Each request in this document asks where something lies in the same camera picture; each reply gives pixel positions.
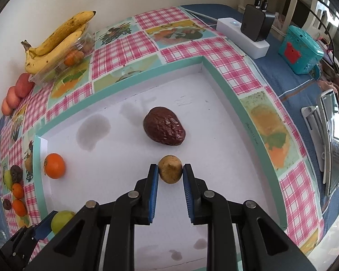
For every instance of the glass fruit bowl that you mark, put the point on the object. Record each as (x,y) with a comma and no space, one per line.
(83,43)

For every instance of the large dark red date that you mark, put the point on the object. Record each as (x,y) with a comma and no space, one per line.
(163,127)

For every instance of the white power strip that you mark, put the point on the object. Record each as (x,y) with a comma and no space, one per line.
(228,25)

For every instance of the black charger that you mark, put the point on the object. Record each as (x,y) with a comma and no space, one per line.
(254,22)

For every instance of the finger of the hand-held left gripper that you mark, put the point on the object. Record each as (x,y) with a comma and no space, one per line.
(42,227)

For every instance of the grey tablet stand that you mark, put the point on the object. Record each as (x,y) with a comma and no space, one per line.
(313,124)

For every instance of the white tray with teal rim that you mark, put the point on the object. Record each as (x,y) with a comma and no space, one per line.
(214,118)

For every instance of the small orange in clear container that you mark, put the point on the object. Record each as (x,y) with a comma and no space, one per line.
(72,59)

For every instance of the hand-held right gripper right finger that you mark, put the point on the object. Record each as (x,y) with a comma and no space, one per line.
(186,194)

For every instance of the pink checked fruit-print tablecloth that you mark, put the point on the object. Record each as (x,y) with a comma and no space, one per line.
(124,53)

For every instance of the teal toy box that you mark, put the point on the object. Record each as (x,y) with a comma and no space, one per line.
(302,45)

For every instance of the green round fruit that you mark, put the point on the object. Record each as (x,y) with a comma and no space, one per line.
(61,220)

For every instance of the small orange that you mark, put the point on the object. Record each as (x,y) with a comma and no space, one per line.
(17,191)
(72,59)
(19,208)

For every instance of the wrinkled dark date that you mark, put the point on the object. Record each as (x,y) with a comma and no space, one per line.
(16,173)
(7,204)

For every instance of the orange tangerine with green stem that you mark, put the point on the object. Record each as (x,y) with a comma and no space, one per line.
(54,169)

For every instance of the yellow banana bunch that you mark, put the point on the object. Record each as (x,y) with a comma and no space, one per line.
(59,31)

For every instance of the tablet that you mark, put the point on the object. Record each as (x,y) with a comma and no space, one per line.
(334,146)

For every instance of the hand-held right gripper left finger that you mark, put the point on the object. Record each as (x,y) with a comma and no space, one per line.
(155,192)

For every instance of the white furniture frame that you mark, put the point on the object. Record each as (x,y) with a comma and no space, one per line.
(292,8)

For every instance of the small yellow-brown fruit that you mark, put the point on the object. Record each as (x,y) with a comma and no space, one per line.
(170,172)

